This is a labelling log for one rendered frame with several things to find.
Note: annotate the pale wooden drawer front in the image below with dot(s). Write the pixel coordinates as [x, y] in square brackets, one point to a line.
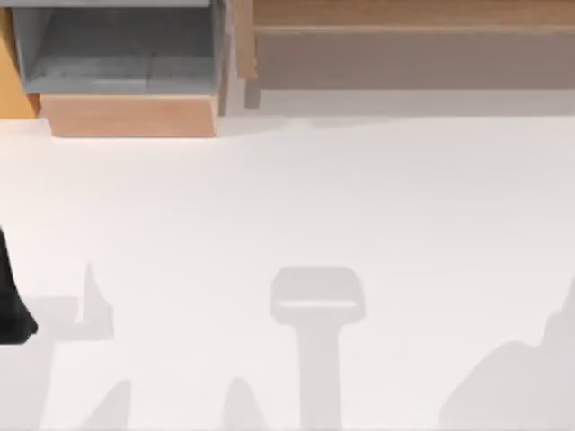
[130, 116]

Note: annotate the wooden cupboard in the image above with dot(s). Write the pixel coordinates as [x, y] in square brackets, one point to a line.
[13, 96]

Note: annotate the wooden open shelf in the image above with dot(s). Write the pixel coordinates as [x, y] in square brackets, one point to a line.
[404, 45]

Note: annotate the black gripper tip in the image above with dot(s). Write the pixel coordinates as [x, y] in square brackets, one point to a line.
[11, 314]

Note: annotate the pulled-out grey drawer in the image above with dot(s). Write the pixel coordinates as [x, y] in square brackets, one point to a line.
[121, 54]

